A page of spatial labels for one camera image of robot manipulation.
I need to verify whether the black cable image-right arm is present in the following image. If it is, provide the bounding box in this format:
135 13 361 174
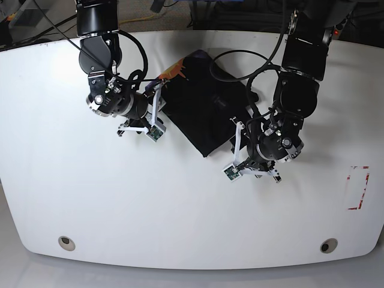
209 0 298 145

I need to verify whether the black printed T-shirt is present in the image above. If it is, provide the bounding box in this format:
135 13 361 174
157 50 251 157

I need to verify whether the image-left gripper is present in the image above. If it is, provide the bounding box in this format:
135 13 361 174
86 85 149 120

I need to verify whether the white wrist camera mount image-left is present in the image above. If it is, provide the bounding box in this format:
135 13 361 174
117 79 169 142

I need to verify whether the white wrist camera mount image-right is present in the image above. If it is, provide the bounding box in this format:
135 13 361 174
223 117 281 183

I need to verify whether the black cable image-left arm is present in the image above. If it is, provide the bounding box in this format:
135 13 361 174
32 0 169 91

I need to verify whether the red tape rectangle marking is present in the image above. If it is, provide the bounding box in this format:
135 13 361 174
344 166 370 211

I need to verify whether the table cable grommet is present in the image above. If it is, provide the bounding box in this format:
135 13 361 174
58 236 76 251
320 238 338 254

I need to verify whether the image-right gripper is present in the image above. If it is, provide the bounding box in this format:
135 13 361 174
245 125 303 168

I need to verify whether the yellow cable on floor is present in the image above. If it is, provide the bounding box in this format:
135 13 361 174
119 11 157 26

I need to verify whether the right table cable grommet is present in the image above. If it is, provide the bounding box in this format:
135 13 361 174
320 238 338 254

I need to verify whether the left table cable grommet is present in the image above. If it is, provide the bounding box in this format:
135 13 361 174
58 236 76 251

